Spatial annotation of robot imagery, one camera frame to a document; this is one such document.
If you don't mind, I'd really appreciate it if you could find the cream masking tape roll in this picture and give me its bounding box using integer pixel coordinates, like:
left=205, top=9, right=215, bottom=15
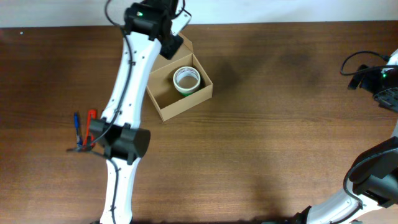
left=172, top=67, right=201, bottom=93

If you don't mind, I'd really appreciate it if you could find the brown cardboard box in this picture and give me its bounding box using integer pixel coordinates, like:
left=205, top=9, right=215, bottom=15
left=146, top=34, right=213, bottom=121

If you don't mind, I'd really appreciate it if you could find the green tape roll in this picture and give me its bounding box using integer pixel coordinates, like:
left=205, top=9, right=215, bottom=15
left=180, top=91, right=195, bottom=96

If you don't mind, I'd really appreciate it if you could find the orange utility knife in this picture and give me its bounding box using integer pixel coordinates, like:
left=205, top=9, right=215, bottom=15
left=83, top=110, right=97, bottom=146

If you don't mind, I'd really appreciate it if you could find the blue ballpoint pen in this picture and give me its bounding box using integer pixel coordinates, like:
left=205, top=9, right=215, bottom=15
left=73, top=112, right=83, bottom=146

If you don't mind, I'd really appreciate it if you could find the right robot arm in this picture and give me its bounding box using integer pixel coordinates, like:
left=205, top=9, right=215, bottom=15
left=278, top=52, right=397, bottom=224

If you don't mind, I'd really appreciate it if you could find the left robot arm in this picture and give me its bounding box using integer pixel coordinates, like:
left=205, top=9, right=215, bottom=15
left=85, top=0, right=191, bottom=223

